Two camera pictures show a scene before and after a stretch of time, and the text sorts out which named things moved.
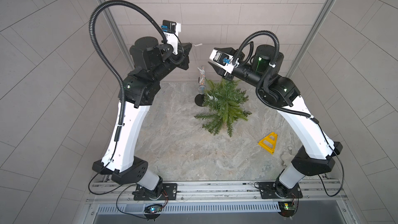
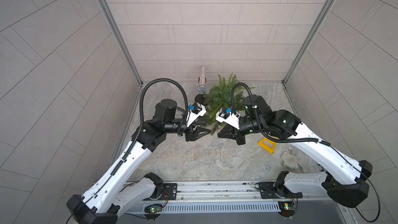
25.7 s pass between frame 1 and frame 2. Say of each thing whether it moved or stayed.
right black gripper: moved
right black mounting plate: stayed
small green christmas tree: stayed
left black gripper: moved
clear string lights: moved
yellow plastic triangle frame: stayed
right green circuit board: stayed
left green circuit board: stayed
